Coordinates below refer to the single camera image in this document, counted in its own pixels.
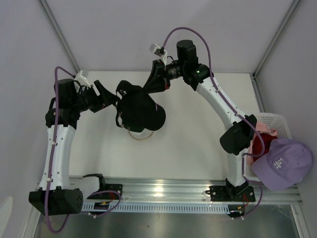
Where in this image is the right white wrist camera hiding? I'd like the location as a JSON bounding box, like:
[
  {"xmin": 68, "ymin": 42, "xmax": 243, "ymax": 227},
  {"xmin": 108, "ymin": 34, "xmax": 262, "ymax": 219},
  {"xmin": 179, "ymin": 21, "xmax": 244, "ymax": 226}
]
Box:
[{"xmin": 150, "ymin": 44, "xmax": 168, "ymax": 64}]

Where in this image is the gold wire hat stand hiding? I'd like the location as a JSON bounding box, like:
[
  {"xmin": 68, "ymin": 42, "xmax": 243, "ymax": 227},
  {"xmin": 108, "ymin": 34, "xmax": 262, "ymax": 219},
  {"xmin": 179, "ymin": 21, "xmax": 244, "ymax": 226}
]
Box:
[{"xmin": 128, "ymin": 129, "xmax": 154, "ymax": 141}]

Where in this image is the left aluminium frame post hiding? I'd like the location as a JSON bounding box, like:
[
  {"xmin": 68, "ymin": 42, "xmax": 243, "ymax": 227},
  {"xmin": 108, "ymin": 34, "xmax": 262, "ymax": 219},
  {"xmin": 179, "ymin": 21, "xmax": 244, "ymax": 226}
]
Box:
[{"xmin": 37, "ymin": 0, "xmax": 80, "ymax": 72}]

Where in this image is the red baseball cap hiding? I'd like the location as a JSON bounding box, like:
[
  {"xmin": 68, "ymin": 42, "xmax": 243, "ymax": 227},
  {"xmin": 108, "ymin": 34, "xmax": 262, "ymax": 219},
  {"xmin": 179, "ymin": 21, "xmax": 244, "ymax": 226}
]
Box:
[{"xmin": 252, "ymin": 133, "xmax": 277, "ymax": 155}]

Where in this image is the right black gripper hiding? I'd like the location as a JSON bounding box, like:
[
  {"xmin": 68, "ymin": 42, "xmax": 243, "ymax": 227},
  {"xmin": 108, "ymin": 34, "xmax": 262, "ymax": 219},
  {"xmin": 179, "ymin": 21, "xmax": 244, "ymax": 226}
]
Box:
[{"xmin": 142, "ymin": 59, "xmax": 185, "ymax": 95}]

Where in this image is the black NY baseball cap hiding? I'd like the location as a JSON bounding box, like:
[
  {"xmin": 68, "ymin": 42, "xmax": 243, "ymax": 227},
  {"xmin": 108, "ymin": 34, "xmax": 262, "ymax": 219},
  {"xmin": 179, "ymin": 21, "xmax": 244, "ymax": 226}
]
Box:
[{"xmin": 115, "ymin": 80, "xmax": 166, "ymax": 131}]

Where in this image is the white slotted cable duct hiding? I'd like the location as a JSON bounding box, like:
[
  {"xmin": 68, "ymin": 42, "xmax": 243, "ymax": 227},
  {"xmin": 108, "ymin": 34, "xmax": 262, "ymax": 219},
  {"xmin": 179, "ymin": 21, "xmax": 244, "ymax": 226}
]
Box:
[{"xmin": 81, "ymin": 203, "xmax": 245, "ymax": 213}]

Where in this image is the purple LA baseball cap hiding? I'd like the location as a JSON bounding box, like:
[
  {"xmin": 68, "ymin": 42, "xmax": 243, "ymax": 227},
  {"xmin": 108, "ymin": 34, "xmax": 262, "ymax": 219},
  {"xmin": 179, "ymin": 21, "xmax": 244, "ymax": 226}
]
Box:
[{"xmin": 252, "ymin": 138, "xmax": 313, "ymax": 191}]

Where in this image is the aluminium frame post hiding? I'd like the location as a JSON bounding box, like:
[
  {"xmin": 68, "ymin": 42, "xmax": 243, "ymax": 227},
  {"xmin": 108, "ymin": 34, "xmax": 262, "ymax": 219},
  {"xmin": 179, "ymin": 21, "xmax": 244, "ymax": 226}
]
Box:
[
  {"xmin": 37, "ymin": 0, "xmax": 80, "ymax": 72},
  {"xmin": 252, "ymin": 0, "xmax": 306, "ymax": 76}
]

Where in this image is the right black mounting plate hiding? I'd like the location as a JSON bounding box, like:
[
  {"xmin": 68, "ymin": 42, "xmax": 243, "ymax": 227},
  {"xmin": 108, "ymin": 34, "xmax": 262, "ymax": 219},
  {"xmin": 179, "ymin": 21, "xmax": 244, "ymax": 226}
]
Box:
[{"xmin": 209, "ymin": 185, "xmax": 256, "ymax": 202}]

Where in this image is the right aluminium frame post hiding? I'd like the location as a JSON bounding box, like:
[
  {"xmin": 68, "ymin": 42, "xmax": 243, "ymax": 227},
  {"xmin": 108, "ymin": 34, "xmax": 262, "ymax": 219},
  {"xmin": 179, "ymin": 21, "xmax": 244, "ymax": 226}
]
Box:
[{"xmin": 252, "ymin": 0, "xmax": 306, "ymax": 76}]

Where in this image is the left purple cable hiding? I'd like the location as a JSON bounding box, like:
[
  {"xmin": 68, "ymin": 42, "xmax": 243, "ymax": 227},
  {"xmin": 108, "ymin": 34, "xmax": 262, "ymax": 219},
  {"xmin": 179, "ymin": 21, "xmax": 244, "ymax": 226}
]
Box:
[{"xmin": 44, "ymin": 66, "xmax": 77, "ymax": 234}]

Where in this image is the black mounting plate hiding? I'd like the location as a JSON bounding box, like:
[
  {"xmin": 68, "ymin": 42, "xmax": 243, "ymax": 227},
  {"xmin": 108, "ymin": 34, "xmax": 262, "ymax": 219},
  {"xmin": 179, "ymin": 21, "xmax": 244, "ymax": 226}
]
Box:
[
  {"xmin": 209, "ymin": 185, "xmax": 256, "ymax": 202},
  {"xmin": 105, "ymin": 183, "xmax": 123, "ymax": 200}
]

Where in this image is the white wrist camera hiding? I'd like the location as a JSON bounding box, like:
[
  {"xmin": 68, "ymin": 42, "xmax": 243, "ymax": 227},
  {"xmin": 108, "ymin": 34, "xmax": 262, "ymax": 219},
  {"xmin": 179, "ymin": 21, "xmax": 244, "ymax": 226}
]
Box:
[
  {"xmin": 150, "ymin": 44, "xmax": 168, "ymax": 64},
  {"xmin": 74, "ymin": 70, "xmax": 91, "ymax": 87}
]

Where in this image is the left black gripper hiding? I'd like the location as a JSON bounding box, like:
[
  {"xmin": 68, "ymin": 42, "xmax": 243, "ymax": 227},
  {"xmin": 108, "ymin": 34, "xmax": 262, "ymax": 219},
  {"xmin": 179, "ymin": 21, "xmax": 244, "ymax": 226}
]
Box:
[{"xmin": 72, "ymin": 80, "xmax": 120, "ymax": 113}]

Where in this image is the pink baseball cap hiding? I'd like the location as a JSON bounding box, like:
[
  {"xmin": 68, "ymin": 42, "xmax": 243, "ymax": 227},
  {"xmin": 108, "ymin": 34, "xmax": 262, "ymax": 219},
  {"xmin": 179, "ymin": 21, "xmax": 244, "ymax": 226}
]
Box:
[{"xmin": 244, "ymin": 122, "xmax": 278, "ymax": 165}]

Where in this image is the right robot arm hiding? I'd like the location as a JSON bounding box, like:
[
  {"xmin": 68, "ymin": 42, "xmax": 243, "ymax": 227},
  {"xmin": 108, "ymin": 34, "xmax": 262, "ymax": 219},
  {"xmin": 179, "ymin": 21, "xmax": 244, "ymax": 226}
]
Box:
[{"xmin": 143, "ymin": 40, "xmax": 257, "ymax": 202}]

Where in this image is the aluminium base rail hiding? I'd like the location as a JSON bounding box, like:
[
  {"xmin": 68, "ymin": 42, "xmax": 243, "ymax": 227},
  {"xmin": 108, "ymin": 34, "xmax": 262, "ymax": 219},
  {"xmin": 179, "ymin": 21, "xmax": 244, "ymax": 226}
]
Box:
[{"xmin": 37, "ymin": 176, "xmax": 303, "ymax": 206}]

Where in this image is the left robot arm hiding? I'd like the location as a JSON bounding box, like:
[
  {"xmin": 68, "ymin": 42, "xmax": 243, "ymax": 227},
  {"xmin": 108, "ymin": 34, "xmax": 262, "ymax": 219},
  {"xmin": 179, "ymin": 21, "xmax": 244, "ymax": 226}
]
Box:
[{"xmin": 29, "ymin": 78, "xmax": 119, "ymax": 216}]

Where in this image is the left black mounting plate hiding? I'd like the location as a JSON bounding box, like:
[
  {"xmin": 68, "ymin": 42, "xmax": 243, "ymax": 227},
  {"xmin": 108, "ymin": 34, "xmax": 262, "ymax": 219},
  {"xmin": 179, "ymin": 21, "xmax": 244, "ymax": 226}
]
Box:
[{"xmin": 105, "ymin": 183, "xmax": 123, "ymax": 200}]

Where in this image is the white baseball cap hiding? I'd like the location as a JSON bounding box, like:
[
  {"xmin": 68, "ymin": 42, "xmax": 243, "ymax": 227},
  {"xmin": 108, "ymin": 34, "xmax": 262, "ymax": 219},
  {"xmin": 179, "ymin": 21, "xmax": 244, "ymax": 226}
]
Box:
[{"xmin": 115, "ymin": 117, "xmax": 145, "ymax": 135}]

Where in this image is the white plastic basket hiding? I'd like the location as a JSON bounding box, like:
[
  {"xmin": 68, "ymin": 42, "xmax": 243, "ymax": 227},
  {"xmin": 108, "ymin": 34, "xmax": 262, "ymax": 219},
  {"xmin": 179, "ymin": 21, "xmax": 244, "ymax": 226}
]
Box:
[{"xmin": 244, "ymin": 113, "xmax": 292, "ymax": 181}]

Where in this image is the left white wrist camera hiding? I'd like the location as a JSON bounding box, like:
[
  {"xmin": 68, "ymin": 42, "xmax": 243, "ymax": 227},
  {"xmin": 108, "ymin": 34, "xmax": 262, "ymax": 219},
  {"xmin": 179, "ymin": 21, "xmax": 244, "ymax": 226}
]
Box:
[{"xmin": 74, "ymin": 70, "xmax": 91, "ymax": 87}]

